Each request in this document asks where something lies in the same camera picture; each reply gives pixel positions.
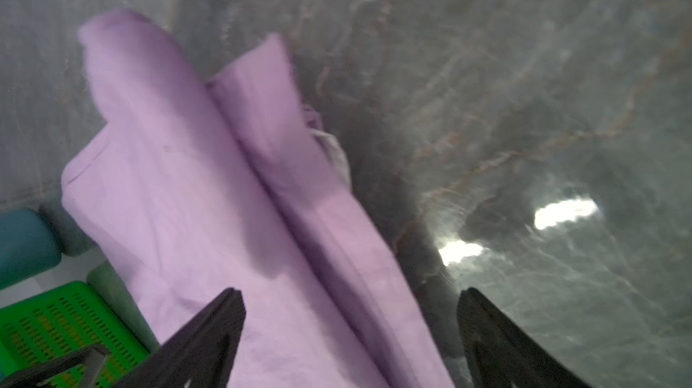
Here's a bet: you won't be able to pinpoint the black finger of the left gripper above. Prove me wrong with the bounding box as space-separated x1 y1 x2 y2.
1 344 111 388

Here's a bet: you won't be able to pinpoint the purple pants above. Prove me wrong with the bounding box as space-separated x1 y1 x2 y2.
61 10 452 387

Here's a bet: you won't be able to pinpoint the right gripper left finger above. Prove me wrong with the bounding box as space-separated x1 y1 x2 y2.
115 288 246 387

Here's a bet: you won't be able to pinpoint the teal pants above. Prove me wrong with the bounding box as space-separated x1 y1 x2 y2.
1 209 62 289

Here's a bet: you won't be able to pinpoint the green plastic basket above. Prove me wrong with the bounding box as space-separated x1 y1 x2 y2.
1 262 160 387

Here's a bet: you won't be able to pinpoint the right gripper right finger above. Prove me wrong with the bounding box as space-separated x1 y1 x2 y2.
457 288 589 388

